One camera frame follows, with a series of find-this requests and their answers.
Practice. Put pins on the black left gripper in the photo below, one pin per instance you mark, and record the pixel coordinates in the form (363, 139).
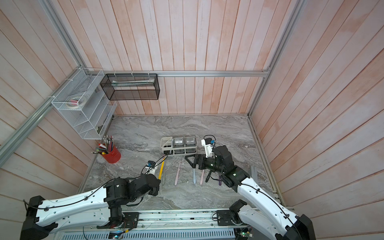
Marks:
(155, 191)

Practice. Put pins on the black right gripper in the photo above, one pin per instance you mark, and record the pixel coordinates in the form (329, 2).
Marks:
(199, 157)

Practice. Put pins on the yellow toothbrush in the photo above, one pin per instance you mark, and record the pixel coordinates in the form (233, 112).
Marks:
(162, 167)

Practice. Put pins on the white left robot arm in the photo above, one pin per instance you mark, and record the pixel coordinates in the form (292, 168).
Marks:
(101, 206)

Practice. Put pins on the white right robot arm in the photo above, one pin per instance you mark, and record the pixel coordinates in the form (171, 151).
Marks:
(259, 210)

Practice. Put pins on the pale blue toothbrush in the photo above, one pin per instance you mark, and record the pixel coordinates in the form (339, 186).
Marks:
(194, 177)

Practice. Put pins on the pink toothbrush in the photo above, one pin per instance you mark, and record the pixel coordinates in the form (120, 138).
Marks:
(202, 177)
(177, 174)

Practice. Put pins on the cream toothbrush holder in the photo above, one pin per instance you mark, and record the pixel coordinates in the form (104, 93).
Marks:
(179, 146)

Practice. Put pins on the black toothbrush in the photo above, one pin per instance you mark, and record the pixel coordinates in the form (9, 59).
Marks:
(208, 176)

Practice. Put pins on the red pencil cup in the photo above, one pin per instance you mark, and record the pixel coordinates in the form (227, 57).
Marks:
(113, 157)

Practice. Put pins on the pens in red cup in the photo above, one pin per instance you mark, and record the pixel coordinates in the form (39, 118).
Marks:
(106, 147)

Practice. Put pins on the black mesh basket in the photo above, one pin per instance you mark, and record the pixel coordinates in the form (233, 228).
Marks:
(134, 86)

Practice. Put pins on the tape roll on shelf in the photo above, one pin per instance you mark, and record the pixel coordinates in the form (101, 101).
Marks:
(75, 102)

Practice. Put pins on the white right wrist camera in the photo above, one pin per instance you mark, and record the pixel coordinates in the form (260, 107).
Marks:
(208, 145)

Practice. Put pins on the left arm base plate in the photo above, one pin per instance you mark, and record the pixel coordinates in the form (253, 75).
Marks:
(124, 220)

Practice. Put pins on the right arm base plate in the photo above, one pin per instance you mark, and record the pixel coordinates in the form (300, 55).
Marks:
(228, 218)

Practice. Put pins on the white wire mesh shelf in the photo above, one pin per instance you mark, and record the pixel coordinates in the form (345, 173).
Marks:
(92, 120)

